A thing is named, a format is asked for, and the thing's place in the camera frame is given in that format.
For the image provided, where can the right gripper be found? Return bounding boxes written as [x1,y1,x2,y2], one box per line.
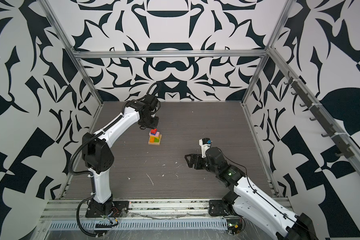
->
[184,153,221,177]

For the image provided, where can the pink wood block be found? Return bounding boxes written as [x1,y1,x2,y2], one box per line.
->
[149,132,160,138]

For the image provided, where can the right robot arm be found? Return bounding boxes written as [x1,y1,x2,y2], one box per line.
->
[185,147,318,240]

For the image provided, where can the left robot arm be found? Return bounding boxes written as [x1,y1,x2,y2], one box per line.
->
[68,94,161,208]

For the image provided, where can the black hook rack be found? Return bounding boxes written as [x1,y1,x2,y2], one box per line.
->
[284,72,355,159]

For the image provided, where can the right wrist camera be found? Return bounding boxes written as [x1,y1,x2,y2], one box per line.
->
[199,138,212,158]

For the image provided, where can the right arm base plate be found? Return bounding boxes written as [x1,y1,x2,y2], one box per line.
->
[208,200,237,217]

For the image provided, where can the aluminium frame crossbar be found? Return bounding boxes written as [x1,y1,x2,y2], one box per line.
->
[73,50,266,59]

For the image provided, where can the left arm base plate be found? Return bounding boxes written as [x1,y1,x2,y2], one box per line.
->
[85,200,130,218]

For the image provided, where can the left black corrugated cable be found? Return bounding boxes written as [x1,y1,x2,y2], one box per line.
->
[75,196,109,238]

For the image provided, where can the aluminium front rail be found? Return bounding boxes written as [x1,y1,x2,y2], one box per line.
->
[36,198,293,236]

